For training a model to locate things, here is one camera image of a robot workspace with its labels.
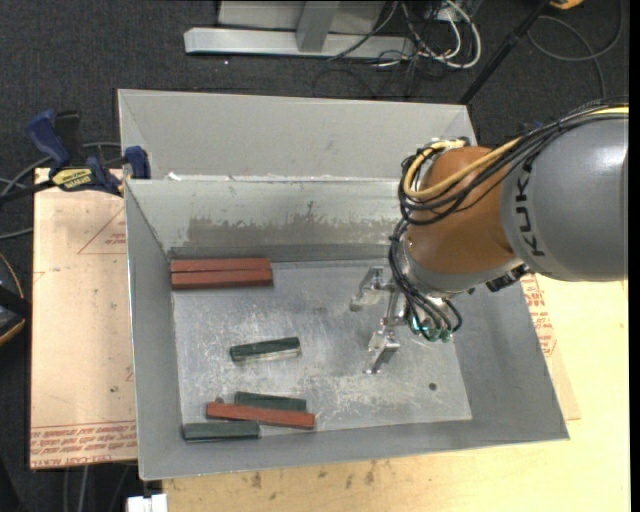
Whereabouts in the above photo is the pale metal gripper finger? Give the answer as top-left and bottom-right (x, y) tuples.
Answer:
(362, 327), (403, 376)
(349, 265), (387, 313)

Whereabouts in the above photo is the grey metal bin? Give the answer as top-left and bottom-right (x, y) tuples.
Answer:
(117, 88), (571, 482)

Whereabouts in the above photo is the dark green flat block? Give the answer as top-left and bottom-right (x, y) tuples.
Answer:
(181, 420), (262, 443)
(229, 335), (303, 364)
(233, 390), (308, 414)

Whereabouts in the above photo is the red-brown flat block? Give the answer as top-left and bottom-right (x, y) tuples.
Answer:
(169, 257), (272, 275)
(170, 268), (275, 292)
(205, 401), (317, 431)

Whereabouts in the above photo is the brown cardboard board, red print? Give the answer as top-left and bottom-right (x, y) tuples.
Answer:
(29, 167), (583, 472)

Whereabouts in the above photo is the black cylinder on white bracket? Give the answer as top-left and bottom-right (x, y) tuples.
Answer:
(485, 265), (529, 294)

